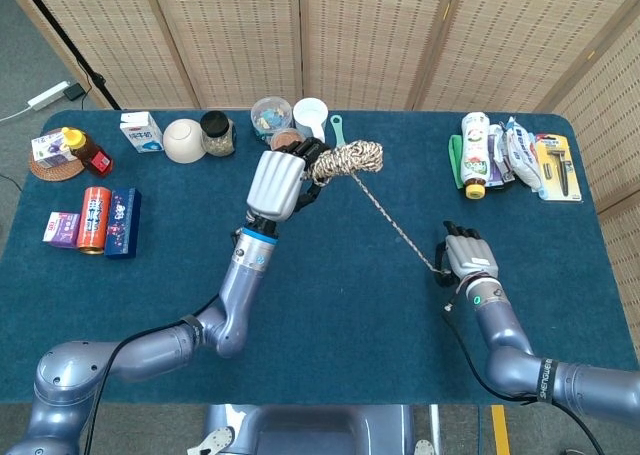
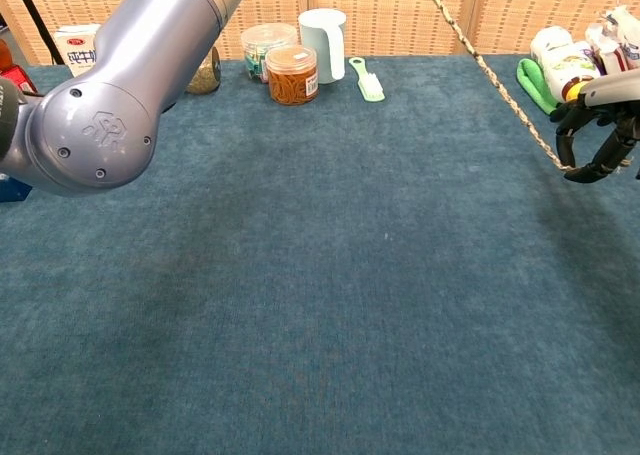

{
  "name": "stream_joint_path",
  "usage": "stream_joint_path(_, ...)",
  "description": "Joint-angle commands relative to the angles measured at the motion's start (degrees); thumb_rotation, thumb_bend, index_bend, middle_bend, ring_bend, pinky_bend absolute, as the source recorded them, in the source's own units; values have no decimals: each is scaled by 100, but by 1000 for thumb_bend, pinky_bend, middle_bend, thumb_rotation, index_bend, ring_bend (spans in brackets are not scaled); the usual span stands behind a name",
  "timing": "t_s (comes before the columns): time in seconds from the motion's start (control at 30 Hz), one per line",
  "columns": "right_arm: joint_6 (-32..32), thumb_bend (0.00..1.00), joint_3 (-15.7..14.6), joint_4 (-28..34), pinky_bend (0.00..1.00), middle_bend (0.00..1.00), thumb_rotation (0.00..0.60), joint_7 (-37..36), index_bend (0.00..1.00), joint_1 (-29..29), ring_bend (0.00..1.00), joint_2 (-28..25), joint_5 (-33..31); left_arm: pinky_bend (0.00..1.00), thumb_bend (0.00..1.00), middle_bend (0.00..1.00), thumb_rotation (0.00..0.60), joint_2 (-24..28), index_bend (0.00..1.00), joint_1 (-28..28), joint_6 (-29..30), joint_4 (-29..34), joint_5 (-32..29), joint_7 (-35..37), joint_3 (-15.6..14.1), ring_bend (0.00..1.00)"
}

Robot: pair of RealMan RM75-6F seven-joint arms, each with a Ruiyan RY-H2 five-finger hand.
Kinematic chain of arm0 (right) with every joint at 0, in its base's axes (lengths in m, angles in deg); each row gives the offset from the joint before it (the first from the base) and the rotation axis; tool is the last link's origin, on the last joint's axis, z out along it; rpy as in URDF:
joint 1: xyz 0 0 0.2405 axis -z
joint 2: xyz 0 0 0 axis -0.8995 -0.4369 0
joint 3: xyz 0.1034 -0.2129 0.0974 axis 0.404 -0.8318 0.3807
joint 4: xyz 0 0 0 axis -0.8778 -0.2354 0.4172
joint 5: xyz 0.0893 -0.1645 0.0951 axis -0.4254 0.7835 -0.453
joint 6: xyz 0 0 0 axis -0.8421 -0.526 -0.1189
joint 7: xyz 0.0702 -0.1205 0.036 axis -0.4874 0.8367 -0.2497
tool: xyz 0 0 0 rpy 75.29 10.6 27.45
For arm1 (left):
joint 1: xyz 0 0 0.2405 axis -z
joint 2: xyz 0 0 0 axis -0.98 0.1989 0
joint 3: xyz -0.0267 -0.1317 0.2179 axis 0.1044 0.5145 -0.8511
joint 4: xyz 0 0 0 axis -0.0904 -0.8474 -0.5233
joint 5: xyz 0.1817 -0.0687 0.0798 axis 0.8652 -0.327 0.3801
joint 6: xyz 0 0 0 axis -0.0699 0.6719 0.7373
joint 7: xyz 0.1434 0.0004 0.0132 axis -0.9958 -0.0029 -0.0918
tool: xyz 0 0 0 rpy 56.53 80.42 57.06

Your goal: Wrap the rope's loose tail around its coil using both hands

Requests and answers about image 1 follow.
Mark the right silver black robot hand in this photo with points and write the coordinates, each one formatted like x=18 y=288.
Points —
x=470 y=257

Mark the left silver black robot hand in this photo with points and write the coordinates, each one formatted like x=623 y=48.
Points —
x=275 y=180

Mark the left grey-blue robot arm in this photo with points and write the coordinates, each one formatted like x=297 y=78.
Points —
x=240 y=300

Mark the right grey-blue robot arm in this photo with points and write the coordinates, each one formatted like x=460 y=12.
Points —
x=500 y=335

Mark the plastic jar of rubber bands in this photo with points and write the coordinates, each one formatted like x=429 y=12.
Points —
x=286 y=137

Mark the clear tub of coloured clips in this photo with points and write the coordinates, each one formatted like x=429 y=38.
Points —
x=270 y=115

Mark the glass jar with black lid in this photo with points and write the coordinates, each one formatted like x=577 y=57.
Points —
x=218 y=137

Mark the pale blue plastic pitcher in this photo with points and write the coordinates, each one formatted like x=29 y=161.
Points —
x=310 y=117

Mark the green scrubbing brush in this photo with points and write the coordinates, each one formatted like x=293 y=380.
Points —
x=337 y=127

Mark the green cloth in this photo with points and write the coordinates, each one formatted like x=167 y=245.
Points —
x=455 y=160

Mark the upturned cream bowl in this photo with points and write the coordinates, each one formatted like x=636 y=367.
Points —
x=182 y=142

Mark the white purple snack packet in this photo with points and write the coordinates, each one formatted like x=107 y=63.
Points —
x=497 y=160

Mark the white bottle with yellow cap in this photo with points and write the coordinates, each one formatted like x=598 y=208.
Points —
x=475 y=150

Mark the white blue snack packet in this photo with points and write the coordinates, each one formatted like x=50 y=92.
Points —
x=522 y=152

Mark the razor on yellow card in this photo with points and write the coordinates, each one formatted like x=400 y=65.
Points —
x=560 y=170

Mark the white blue milk carton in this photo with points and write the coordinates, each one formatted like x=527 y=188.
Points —
x=141 y=134

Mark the blue carpet table cover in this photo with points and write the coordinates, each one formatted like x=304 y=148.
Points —
x=350 y=335

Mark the dark blue printed box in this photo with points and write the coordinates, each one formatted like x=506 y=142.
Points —
x=125 y=222

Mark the amber honey bottle red label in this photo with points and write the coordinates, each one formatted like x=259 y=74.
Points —
x=92 y=155

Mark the orange cylindrical can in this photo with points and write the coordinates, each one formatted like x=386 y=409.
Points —
x=94 y=220

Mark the black power adapter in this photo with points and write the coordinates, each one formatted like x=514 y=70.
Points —
x=75 y=92

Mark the white purple small carton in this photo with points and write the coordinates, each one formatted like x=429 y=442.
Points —
x=61 y=230

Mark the round woven coaster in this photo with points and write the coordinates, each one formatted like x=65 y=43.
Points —
x=55 y=171

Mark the white box with purple print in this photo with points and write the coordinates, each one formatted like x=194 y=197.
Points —
x=50 y=151

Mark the grey-blue robot torso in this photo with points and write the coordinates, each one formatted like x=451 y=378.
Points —
x=310 y=430

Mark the white power strip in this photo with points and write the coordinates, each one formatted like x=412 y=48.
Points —
x=47 y=96

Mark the black tripod stand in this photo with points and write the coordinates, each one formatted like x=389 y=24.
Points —
x=65 y=42

